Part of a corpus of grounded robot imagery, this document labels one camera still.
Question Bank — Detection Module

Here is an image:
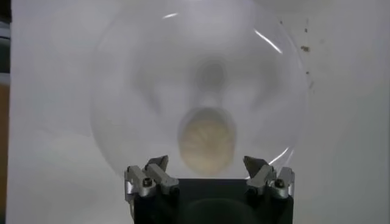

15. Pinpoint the white steamed baozi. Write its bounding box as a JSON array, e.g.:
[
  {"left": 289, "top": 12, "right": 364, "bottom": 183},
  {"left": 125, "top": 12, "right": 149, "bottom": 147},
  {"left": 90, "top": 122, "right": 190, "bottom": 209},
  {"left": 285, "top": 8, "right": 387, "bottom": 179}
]
[{"left": 177, "top": 107, "right": 237, "bottom": 177}]

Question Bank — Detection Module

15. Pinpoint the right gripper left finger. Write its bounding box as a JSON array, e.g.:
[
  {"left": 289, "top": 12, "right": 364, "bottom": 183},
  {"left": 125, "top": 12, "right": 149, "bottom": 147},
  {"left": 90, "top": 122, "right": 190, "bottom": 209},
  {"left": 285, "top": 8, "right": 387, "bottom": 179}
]
[{"left": 124, "top": 155, "right": 180, "bottom": 203}]

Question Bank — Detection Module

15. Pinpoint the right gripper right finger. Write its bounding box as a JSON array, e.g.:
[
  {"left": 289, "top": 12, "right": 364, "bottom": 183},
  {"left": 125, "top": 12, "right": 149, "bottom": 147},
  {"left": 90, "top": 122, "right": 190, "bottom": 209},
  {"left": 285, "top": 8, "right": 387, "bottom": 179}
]
[{"left": 243, "top": 155, "right": 296, "bottom": 200}]

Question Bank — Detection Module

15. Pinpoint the white round plate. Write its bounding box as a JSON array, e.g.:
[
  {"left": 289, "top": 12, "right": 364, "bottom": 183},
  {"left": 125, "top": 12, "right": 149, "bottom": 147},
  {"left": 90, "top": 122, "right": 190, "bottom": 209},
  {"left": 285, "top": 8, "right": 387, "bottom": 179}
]
[{"left": 90, "top": 0, "right": 309, "bottom": 181}]

